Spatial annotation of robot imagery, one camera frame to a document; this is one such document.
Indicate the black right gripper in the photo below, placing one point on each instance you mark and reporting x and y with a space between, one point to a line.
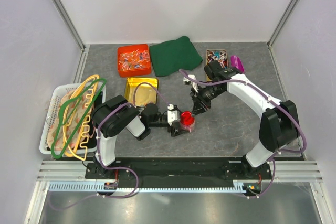
200 106

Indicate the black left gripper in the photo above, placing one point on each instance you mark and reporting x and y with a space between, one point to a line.
175 131

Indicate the clear glass jar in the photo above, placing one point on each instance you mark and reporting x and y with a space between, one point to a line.
187 128

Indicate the red jar lid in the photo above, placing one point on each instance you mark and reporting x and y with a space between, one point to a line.
187 119

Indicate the gold tin with star candies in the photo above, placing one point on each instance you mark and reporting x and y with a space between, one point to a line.
139 93

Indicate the magenta plastic scoop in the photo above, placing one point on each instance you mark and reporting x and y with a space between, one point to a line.
237 63

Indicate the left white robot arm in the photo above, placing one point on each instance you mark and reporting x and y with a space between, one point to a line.
117 114

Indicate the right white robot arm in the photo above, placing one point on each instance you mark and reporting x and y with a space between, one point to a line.
278 119

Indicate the folded green cloth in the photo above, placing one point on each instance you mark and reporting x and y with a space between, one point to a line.
170 56

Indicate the gold tin with lollipops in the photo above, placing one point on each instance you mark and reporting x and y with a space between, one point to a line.
219 55

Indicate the orange plastic candy box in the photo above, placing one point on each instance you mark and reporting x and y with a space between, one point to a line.
133 60

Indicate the white plastic basket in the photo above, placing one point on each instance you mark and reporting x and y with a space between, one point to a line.
57 95

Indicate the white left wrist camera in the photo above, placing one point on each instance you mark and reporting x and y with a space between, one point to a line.
173 114

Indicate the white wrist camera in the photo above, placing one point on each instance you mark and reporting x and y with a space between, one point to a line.
173 114
190 81

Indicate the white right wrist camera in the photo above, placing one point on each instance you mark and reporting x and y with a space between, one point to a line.
190 81

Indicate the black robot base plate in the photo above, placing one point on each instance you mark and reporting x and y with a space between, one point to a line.
213 167

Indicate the blue slotted cable duct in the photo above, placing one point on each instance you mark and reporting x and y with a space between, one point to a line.
105 187

